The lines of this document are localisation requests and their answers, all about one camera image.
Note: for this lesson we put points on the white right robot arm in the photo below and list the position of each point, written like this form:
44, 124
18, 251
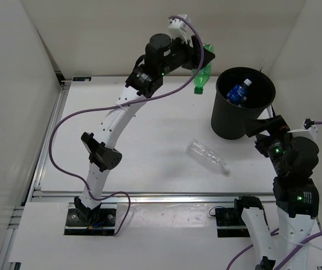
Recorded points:
294, 155

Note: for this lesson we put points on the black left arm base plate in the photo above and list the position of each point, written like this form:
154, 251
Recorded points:
102, 225

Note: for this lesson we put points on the clear crushed plastic bottle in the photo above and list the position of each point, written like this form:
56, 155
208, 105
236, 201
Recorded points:
207, 158

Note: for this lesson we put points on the green plastic bottle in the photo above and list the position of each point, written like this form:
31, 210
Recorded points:
202, 76

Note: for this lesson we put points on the small blue corner label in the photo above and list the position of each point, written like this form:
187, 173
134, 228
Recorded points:
82, 79

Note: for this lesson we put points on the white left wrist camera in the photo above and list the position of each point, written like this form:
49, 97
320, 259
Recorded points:
178, 29

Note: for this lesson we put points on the blue label water bottle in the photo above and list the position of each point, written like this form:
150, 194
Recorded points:
238, 94

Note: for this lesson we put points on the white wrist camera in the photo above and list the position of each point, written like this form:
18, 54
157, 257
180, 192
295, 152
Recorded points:
308, 130
178, 29

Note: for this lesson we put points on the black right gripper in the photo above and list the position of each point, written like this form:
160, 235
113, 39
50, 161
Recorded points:
276, 125

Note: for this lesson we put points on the black plastic waste bin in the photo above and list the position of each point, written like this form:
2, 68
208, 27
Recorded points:
227, 119

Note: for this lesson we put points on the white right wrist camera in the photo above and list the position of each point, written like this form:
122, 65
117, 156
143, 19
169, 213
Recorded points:
308, 130

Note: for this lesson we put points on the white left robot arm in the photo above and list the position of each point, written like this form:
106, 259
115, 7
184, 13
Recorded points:
163, 55

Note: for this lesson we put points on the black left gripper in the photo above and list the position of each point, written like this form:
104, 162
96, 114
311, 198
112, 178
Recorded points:
194, 54

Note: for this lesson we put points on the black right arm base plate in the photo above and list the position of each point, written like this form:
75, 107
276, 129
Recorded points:
229, 224

